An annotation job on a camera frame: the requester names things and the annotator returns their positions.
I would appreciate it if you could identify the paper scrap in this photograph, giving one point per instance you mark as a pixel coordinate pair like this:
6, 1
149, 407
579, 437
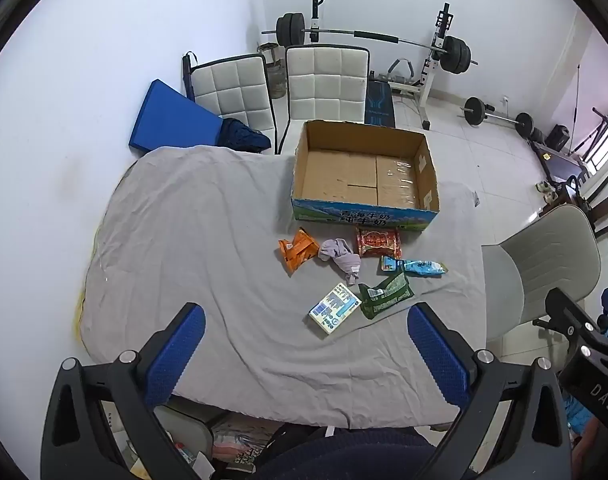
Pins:
476, 199

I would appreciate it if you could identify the white blue tissue pack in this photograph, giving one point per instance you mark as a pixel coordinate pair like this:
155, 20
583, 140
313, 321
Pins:
334, 308

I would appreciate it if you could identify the glass jar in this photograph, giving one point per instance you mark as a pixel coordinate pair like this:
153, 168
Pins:
278, 80

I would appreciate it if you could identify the dark folded umbrella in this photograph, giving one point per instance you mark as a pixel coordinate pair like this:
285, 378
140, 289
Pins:
187, 72

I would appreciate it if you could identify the red snack packet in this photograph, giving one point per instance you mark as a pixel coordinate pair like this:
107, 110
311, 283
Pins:
379, 243

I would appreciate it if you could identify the blue foam mat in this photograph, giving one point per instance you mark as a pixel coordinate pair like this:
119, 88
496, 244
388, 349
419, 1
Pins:
174, 115

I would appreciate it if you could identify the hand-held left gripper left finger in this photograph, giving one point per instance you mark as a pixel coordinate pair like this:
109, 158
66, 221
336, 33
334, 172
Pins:
176, 355

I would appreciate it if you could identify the dark wooden chair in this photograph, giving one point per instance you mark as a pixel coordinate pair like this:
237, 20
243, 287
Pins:
604, 195

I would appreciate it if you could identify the cardboard box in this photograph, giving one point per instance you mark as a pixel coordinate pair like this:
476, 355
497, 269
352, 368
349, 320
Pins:
354, 175

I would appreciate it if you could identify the black tripod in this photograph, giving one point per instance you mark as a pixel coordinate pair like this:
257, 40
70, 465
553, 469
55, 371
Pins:
601, 125

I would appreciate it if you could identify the pair of white slippers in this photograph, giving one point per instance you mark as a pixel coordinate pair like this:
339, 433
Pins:
546, 192

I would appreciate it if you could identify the long barbell with black plates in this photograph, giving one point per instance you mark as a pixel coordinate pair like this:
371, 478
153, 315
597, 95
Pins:
290, 29

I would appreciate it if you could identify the short barbell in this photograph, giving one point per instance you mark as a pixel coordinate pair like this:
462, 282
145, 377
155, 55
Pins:
475, 111

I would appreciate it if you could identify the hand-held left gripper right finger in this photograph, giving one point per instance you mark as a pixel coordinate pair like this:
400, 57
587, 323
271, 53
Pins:
436, 355

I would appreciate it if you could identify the black weight plates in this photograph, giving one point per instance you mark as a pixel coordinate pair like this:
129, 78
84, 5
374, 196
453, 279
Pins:
538, 135

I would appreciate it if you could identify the white padded chair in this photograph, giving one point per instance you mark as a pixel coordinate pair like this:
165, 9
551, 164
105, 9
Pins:
229, 85
324, 85

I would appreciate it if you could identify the purple sock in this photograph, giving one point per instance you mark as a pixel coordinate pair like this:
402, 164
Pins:
341, 259

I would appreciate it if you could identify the grey table cloth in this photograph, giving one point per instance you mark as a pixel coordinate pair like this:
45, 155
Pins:
194, 240

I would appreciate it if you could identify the orange snack packet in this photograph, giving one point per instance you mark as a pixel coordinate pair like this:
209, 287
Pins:
296, 251

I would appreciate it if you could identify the grey plastic chair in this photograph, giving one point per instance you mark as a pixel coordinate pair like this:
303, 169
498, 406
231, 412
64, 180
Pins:
544, 255

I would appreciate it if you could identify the black weight bench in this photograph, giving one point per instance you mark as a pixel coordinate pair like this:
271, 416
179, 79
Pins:
379, 102

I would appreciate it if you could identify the printed plastic bag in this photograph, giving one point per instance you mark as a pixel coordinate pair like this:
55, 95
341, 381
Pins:
239, 442

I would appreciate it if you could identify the dark blue garment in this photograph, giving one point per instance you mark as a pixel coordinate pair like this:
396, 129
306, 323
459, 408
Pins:
241, 135

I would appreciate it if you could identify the small wooden stool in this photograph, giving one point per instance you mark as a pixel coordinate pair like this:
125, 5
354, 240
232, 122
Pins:
266, 52

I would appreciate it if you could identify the black speaker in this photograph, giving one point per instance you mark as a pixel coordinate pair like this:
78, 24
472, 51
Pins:
558, 138

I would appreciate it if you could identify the person's dark clothing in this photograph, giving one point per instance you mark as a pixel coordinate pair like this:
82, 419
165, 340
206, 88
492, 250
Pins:
344, 455

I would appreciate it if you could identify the white barbell rack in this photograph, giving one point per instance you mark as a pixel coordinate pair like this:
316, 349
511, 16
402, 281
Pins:
430, 72

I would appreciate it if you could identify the blue white snack packet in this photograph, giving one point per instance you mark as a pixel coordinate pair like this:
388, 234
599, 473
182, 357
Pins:
416, 266

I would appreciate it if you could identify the green snack packet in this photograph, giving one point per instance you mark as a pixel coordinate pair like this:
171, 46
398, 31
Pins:
384, 295

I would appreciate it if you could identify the thin standing pole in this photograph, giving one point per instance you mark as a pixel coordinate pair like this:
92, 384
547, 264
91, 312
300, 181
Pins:
576, 95

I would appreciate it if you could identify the teal orange printed cloth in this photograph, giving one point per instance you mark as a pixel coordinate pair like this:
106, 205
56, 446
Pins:
576, 412

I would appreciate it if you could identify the window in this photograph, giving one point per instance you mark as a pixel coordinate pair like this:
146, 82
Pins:
606, 152

